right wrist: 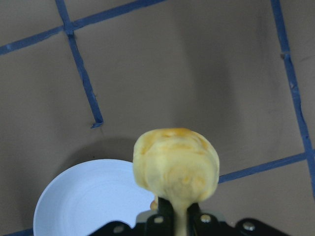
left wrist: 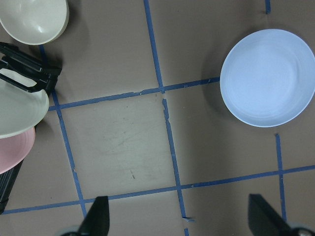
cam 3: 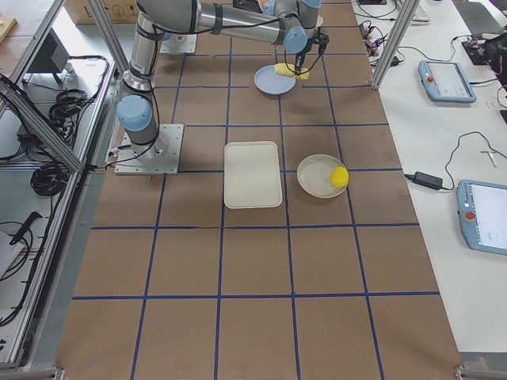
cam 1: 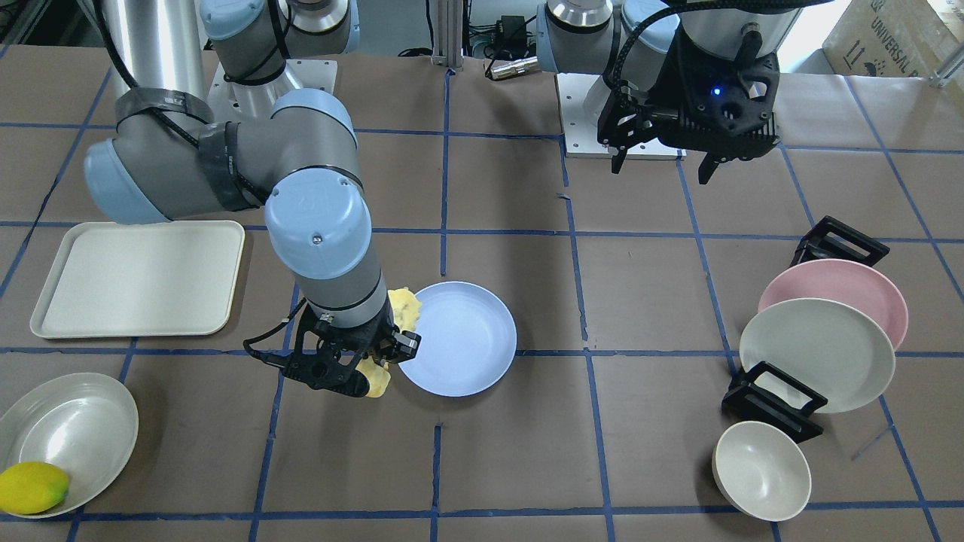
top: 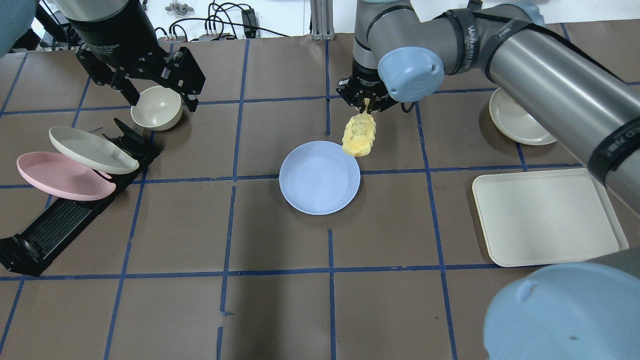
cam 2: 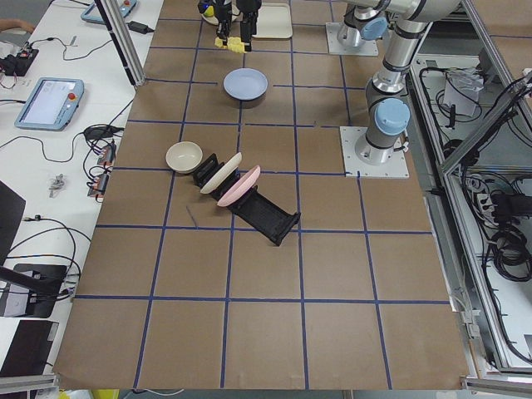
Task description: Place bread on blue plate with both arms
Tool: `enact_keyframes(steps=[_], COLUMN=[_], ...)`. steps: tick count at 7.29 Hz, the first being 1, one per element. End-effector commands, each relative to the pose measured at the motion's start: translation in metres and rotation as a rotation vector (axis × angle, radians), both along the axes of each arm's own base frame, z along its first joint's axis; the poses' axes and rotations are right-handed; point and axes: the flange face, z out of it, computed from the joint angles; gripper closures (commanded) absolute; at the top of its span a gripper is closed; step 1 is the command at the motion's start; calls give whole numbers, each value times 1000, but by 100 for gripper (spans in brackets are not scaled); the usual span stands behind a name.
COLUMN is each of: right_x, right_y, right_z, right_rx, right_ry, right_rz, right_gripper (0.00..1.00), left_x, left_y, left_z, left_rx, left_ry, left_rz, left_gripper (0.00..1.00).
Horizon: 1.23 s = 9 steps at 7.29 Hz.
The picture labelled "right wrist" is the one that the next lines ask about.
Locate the yellow bread loaf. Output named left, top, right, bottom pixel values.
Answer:
left=133, top=128, right=220, bottom=236

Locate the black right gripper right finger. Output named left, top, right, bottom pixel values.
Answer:
left=186, top=203, right=200, bottom=236

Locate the light blue plate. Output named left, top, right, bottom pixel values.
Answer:
left=33, top=159, right=154, bottom=236

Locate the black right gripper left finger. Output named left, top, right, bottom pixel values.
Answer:
left=157, top=197, right=175, bottom=236

